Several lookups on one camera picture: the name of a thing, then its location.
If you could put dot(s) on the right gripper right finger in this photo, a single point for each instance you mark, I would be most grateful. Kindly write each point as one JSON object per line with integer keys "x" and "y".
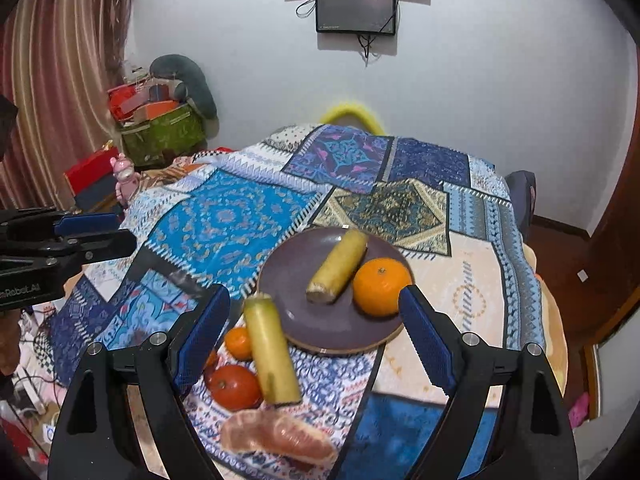
{"x": 532, "y": 438}

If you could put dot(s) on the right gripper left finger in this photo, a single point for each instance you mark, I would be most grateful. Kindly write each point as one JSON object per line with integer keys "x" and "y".
{"x": 95, "y": 437}

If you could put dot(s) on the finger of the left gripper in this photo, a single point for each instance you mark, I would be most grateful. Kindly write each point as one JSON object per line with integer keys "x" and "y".
{"x": 80, "y": 224}
{"x": 102, "y": 246}

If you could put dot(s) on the red tomato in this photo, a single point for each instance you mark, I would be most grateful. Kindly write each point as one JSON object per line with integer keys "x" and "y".
{"x": 233, "y": 387}

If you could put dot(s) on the peeled pomelo segment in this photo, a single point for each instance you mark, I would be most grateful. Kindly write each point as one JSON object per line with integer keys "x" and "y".
{"x": 277, "y": 433}

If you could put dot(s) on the small tangerine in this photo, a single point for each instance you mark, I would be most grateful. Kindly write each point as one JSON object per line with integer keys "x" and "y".
{"x": 237, "y": 343}

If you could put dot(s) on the large orange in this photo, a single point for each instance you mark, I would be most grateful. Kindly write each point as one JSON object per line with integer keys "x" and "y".
{"x": 377, "y": 284}

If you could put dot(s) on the red box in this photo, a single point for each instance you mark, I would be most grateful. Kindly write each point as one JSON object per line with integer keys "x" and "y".
{"x": 90, "y": 170}

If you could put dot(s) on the pink toy figure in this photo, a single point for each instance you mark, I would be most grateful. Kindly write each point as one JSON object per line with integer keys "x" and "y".
{"x": 127, "y": 179}

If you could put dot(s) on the green gift box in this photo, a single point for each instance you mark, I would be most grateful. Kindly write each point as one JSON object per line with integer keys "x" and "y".
{"x": 158, "y": 141}

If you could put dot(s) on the grey neck pillow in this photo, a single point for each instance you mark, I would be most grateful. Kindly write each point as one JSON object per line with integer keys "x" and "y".
{"x": 191, "y": 85}

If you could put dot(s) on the striped red curtain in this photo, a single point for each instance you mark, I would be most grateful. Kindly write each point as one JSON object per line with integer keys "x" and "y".
{"x": 58, "y": 60}

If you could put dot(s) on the blue patchwork bed cover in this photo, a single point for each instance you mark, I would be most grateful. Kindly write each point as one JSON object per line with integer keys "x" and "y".
{"x": 448, "y": 213}

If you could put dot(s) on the dark purple round plate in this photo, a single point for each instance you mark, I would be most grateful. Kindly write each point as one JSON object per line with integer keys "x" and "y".
{"x": 336, "y": 329}

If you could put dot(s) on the dark blue pillow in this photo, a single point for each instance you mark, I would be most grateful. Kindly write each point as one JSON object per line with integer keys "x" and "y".
{"x": 523, "y": 193}

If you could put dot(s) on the yellow foam bed guard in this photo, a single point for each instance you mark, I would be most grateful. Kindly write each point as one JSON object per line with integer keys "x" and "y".
{"x": 355, "y": 111}

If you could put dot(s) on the small black wall monitor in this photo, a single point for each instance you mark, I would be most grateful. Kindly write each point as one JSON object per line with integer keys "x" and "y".
{"x": 364, "y": 17}

